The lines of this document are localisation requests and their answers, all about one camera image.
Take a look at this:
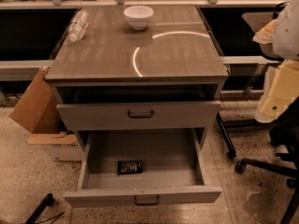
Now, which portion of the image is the black rxbar chocolate bar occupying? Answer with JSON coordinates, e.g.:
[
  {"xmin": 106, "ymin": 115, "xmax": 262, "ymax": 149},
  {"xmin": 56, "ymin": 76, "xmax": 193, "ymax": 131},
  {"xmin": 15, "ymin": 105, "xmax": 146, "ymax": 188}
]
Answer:
[{"xmin": 118, "ymin": 161, "xmax": 143, "ymax": 175}]

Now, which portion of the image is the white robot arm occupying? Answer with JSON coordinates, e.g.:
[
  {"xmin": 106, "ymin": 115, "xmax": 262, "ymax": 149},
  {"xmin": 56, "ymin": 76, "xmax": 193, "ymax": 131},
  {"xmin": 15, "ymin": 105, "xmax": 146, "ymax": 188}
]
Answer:
[{"xmin": 253, "ymin": 0, "xmax": 299, "ymax": 123}]

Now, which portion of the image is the grey drawer cabinet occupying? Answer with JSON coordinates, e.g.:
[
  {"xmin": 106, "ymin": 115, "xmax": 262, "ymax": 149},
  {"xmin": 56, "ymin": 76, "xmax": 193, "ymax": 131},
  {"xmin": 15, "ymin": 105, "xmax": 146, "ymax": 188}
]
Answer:
[{"xmin": 46, "ymin": 5, "xmax": 228, "ymax": 146}]

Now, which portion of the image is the grey top drawer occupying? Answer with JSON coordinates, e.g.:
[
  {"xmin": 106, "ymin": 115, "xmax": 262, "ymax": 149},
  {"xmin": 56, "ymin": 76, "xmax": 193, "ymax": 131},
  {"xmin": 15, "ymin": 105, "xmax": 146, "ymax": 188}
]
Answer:
[{"xmin": 57, "ymin": 101, "xmax": 220, "ymax": 131}]

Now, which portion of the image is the grey open middle drawer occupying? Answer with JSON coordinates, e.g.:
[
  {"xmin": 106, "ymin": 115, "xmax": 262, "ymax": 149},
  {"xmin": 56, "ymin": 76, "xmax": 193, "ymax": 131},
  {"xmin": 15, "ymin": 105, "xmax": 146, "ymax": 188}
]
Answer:
[{"xmin": 64, "ymin": 129, "xmax": 221, "ymax": 207}]

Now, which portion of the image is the white ceramic bowl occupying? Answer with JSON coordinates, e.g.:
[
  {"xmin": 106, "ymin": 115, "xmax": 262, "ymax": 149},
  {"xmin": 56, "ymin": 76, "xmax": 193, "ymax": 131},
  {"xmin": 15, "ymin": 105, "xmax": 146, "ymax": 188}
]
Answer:
[{"xmin": 123, "ymin": 6, "xmax": 153, "ymax": 30}]

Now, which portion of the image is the white cardboard box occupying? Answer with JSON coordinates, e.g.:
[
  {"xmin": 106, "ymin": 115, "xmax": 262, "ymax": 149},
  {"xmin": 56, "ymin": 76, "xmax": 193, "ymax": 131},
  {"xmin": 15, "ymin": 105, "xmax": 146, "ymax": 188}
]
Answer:
[{"xmin": 27, "ymin": 132, "xmax": 83, "ymax": 161}]

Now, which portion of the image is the clear plastic water bottle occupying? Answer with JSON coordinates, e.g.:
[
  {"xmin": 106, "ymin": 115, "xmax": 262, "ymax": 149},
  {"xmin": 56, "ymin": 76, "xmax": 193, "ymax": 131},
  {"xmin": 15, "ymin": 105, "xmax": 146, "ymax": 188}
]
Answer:
[{"xmin": 68, "ymin": 10, "xmax": 89, "ymax": 42}]

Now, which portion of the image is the brown cardboard sheet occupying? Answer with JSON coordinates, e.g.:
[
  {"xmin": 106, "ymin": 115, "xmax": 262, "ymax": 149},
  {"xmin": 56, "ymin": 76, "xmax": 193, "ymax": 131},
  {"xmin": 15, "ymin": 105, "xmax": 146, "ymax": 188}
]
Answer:
[{"xmin": 9, "ymin": 68, "xmax": 61, "ymax": 133}]

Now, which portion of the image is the black office chair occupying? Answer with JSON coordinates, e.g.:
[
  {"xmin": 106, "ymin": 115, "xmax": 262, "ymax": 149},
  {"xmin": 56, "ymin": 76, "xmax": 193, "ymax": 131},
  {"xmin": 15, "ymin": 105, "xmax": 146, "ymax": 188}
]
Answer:
[{"xmin": 235, "ymin": 97, "xmax": 299, "ymax": 224}]

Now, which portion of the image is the black floor stand leg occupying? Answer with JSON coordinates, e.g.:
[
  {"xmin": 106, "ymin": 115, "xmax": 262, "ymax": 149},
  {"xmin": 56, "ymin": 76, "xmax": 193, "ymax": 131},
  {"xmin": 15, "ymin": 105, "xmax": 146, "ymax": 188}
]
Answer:
[{"xmin": 25, "ymin": 193, "xmax": 54, "ymax": 224}]

